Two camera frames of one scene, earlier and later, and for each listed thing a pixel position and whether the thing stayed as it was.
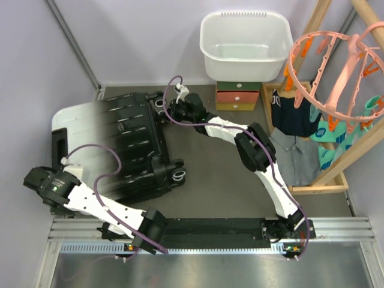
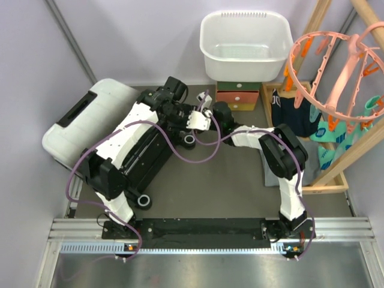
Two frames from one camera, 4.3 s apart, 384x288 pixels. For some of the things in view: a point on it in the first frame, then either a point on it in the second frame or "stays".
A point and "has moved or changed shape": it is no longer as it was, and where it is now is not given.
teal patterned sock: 343,135 stays
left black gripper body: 60,206 -> 177,119
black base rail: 217,233 stays
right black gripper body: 180,112 -> 219,125
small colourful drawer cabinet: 236,95 stays
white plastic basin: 245,45 stays
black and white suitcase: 114,148 has moved or changed shape
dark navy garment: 290,120 stays
